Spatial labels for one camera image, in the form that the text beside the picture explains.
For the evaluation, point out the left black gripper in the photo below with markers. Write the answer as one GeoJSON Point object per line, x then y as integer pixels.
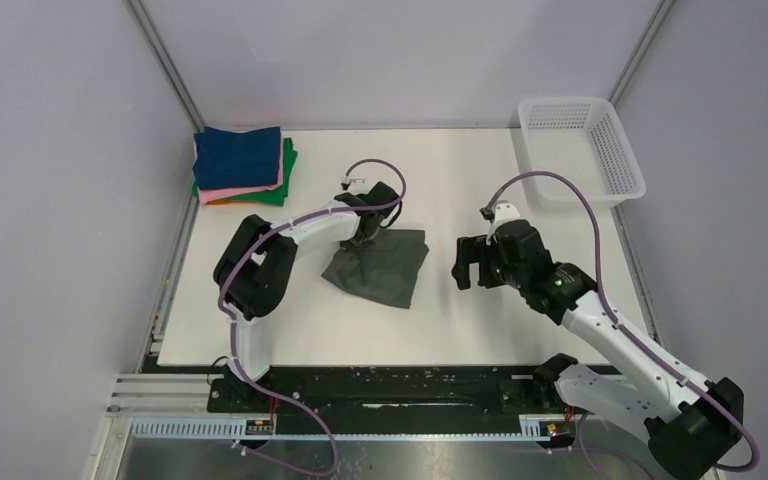
{"type": "Point", "coordinates": [355, 243]}

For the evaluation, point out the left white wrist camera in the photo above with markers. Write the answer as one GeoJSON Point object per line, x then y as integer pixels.
{"type": "Point", "coordinates": [349, 182]}

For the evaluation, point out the folded navy blue t-shirt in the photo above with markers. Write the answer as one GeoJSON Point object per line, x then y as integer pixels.
{"type": "Point", "coordinates": [228, 160]}

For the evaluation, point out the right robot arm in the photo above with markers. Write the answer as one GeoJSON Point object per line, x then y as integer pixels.
{"type": "Point", "coordinates": [687, 421]}

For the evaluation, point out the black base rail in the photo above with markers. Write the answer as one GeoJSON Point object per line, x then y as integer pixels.
{"type": "Point", "coordinates": [420, 400]}

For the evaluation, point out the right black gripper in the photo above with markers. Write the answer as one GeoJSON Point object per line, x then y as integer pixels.
{"type": "Point", "coordinates": [471, 249]}

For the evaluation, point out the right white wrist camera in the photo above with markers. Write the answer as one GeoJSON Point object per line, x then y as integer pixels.
{"type": "Point", "coordinates": [499, 214]}

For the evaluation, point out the folded pink t-shirt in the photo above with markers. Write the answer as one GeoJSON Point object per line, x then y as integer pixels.
{"type": "Point", "coordinates": [271, 185]}

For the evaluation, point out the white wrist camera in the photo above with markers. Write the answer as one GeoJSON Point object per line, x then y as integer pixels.
{"type": "Point", "coordinates": [499, 214]}
{"type": "Point", "coordinates": [349, 182]}

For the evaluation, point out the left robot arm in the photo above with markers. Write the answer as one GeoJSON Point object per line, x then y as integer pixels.
{"type": "Point", "coordinates": [254, 270]}

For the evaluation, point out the dark grey t-shirt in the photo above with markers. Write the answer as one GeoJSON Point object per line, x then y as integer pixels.
{"type": "Point", "coordinates": [383, 270]}

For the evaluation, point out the white plastic basket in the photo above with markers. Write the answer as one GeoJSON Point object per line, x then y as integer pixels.
{"type": "Point", "coordinates": [582, 139]}

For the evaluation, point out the folded green t-shirt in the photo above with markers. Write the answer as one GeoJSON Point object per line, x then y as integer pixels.
{"type": "Point", "coordinates": [287, 169]}

